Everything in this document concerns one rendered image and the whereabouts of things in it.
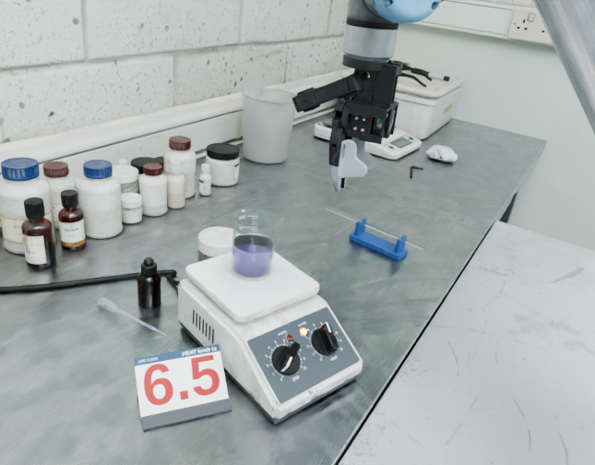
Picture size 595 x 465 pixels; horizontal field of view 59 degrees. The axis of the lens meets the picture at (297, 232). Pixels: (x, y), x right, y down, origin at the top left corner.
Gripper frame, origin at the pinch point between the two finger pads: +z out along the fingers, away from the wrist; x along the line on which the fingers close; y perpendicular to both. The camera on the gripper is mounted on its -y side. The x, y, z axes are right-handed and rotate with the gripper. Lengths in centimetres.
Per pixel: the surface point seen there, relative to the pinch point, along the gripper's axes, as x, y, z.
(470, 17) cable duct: 107, 2, -23
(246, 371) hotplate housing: -40.3, 6.2, 7.3
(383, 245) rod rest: 1.3, 9.3, 9.9
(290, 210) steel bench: 5.8, -10.5, 10.4
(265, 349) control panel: -38.3, 7.2, 5.3
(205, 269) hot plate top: -32.9, -3.9, 2.0
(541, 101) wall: 109, 29, -1
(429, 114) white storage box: 74, 1, 2
